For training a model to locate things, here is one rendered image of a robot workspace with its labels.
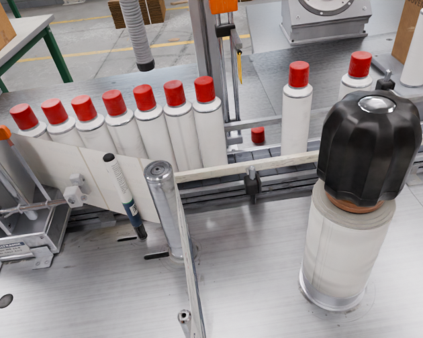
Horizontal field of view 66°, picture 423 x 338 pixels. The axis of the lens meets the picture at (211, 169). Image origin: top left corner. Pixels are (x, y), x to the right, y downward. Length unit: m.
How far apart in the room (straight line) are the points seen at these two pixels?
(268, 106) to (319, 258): 0.61
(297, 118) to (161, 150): 0.26
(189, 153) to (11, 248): 0.34
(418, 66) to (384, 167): 0.59
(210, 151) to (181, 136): 0.06
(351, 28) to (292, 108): 0.82
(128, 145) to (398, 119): 0.45
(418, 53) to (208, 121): 0.50
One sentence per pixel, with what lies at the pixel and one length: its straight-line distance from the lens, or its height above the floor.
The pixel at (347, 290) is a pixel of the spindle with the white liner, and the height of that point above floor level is 0.94.
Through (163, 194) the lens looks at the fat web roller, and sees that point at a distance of 0.43.
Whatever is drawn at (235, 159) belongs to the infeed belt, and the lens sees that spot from 0.71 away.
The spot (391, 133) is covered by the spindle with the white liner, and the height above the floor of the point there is 1.17.
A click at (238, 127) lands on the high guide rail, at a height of 0.96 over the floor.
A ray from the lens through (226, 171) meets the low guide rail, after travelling 0.63.
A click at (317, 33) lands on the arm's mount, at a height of 0.86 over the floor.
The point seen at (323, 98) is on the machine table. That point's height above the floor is 0.83.
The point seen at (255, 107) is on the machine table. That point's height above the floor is 0.83.
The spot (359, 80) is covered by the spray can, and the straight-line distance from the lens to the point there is 0.63.
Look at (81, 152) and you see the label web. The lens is 0.52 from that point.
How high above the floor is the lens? 1.34
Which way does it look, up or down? 42 degrees down
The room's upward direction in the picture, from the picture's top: 9 degrees counter-clockwise
